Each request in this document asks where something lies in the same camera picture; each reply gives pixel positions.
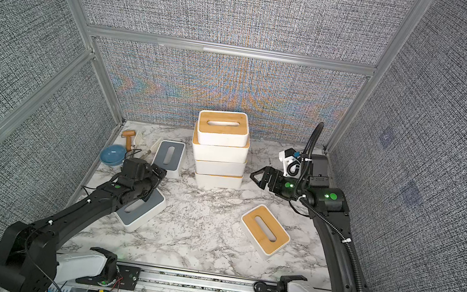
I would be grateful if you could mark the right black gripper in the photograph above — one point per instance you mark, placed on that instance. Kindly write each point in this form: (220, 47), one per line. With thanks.
(271, 174)

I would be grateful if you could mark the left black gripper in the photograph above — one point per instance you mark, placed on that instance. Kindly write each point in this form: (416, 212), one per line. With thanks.
(156, 178)

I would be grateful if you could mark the yellow lid tissue box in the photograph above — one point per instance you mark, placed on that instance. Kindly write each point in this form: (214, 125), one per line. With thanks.
(220, 168)

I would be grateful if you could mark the grey lid tissue box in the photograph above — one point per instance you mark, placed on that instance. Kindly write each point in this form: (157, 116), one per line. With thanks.
(141, 212)
(169, 157)

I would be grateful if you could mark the bamboo lid tissue box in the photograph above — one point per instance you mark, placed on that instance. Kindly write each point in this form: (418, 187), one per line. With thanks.
(221, 128)
(264, 231)
(219, 153)
(217, 181)

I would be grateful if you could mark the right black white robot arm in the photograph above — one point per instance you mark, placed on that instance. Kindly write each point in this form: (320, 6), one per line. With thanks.
(328, 210)

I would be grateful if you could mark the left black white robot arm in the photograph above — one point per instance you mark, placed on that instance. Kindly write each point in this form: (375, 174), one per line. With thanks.
(28, 252)

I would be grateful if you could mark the blue bowl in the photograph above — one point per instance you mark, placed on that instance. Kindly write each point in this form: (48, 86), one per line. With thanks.
(113, 155)

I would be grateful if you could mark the white spatula metal handle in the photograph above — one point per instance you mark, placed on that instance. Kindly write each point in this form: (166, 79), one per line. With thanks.
(153, 148)

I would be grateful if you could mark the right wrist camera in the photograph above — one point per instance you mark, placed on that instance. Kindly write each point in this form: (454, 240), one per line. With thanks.
(291, 161)

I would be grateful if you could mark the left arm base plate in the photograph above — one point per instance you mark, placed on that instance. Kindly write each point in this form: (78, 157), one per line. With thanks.
(122, 277)

